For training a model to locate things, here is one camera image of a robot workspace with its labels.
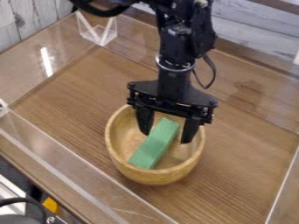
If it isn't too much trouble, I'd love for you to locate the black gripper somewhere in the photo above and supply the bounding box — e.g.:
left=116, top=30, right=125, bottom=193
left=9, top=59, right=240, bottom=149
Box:
left=127, top=65, right=217, bottom=144

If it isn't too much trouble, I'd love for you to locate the green rectangular block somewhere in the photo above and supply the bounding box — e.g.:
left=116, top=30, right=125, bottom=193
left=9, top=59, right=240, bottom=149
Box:
left=128, top=118, right=180, bottom=169

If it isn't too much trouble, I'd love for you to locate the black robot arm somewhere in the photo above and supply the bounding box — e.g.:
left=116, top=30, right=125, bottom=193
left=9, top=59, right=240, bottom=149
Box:
left=70, top=0, right=217, bottom=144

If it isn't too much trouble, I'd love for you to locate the brown wooden bowl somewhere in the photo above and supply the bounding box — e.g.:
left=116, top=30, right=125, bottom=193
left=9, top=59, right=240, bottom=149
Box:
left=105, top=105, right=205, bottom=186

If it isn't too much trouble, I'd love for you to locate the yellow and black device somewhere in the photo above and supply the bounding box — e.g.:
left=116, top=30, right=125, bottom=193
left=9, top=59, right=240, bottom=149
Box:
left=24, top=199, right=78, bottom=224

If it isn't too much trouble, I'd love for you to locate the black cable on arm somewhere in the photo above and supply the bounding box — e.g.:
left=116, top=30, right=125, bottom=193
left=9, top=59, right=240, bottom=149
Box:
left=191, top=54, right=217, bottom=90

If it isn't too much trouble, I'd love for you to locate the clear acrylic tray wall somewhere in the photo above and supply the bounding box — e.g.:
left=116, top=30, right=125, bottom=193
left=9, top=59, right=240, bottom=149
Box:
left=0, top=99, right=177, bottom=224

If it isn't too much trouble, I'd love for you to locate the clear acrylic corner bracket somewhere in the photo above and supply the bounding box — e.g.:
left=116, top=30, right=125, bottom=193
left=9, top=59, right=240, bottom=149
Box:
left=74, top=11, right=117, bottom=46

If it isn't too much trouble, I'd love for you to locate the black cable bottom left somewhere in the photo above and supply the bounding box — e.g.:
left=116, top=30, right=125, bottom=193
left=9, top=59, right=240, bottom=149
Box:
left=0, top=197, right=46, bottom=224

